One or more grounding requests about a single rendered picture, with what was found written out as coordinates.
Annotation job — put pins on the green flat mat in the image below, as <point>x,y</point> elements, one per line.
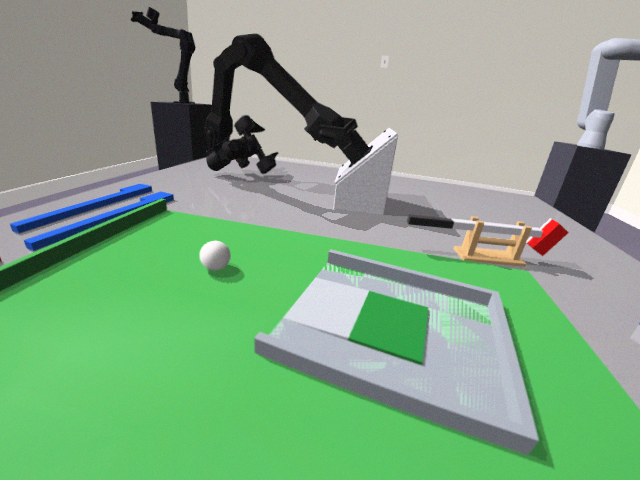
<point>132,361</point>

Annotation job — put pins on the white ball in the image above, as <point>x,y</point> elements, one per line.
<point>215,255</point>

